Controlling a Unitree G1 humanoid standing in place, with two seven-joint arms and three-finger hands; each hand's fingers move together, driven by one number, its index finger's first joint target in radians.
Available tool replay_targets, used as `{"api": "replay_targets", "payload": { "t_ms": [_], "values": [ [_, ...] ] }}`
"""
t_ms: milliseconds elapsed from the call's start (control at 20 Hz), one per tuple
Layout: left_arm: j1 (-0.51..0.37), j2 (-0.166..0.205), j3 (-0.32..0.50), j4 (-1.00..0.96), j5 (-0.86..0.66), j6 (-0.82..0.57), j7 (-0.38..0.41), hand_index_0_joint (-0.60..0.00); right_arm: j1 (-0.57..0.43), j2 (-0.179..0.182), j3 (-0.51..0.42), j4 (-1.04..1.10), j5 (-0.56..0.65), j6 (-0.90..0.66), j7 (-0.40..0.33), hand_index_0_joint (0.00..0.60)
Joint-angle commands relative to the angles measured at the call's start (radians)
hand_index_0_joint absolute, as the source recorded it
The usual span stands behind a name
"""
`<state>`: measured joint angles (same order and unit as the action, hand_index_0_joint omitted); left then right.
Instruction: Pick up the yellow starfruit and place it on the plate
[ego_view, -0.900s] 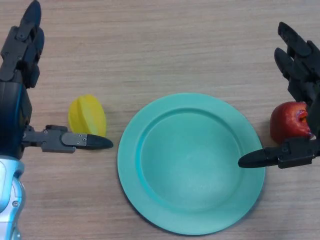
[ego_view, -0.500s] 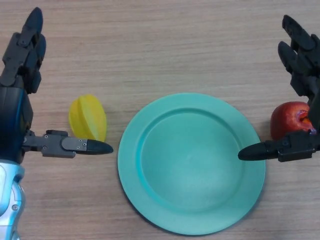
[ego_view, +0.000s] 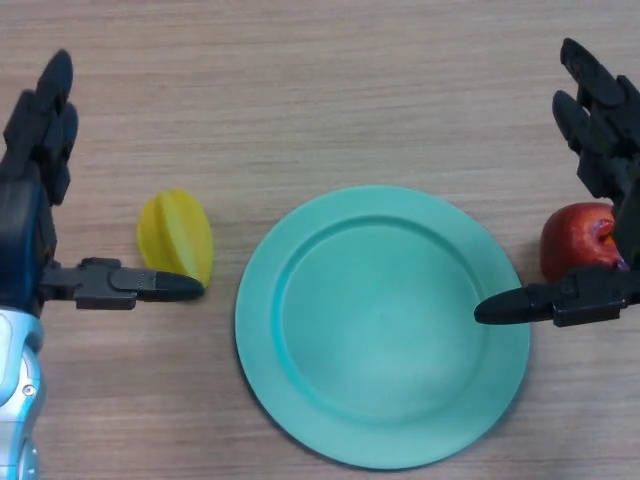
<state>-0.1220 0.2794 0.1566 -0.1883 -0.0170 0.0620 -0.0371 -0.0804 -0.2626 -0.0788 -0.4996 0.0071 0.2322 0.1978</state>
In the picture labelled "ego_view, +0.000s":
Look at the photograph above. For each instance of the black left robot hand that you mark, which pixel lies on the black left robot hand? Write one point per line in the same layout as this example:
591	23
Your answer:
22	235

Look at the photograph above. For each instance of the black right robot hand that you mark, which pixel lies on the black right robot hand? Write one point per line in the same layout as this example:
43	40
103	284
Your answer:
602	145

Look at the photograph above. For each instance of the yellow starfruit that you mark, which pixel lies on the yellow starfruit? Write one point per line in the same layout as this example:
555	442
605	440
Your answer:
175	235

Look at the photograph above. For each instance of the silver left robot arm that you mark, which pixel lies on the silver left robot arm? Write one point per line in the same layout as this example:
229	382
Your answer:
17	395

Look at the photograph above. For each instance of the green round plate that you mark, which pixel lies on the green round plate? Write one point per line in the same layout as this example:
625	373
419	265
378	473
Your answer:
382	327

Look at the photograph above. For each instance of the red apple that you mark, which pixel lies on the red apple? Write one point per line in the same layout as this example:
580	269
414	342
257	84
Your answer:
575	245

